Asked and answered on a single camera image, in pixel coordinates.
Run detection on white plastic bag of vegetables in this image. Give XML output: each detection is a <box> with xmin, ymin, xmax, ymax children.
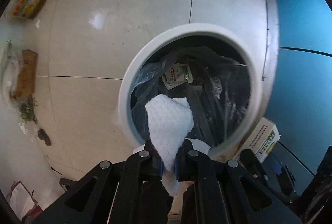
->
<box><xmin>1</xmin><ymin>40</ymin><xmax>22</xmax><ymax>109</ymax></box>

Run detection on green vegetable scraps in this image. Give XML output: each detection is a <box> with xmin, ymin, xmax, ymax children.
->
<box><xmin>19</xmin><ymin>95</ymin><xmax>38</xmax><ymax>124</ymax></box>

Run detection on blue kitchen cabinets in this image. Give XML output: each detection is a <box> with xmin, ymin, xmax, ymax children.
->
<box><xmin>228</xmin><ymin>0</ymin><xmax>332</xmax><ymax>188</ymax></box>

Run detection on white paper towel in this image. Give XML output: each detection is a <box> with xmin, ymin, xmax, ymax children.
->
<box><xmin>145</xmin><ymin>94</ymin><xmax>194</xmax><ymax>196</ymax></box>

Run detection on green white carton box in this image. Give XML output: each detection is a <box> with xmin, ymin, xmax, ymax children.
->
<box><xmin>233</xmin><ymin>117</ymin><xmax>280</xmax><ymax>163</ymax></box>

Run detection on white round trash bin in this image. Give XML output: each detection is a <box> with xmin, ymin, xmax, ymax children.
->
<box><xmin>118</xmin><ymin>23</ymin><xmax>263</xmax><ymax>160</ymax></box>

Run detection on brown wooden board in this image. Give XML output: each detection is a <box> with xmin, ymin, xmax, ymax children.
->
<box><xmin>12</xmin><ymin>50</ymin><xmax>38</xmax><ymax>100</ymax></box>

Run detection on black trash bag liner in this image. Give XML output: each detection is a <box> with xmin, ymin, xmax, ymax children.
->
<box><xmin>130</xmin><ymin>35</ymin><xmax>250</xmax><ymax>148</ymax></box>

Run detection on snack wrapper in bin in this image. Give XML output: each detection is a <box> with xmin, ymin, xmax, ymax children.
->
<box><xmin>162</xmin><ymin>63</ymin><xmax>194</xmax><ymax>90</ymax></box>

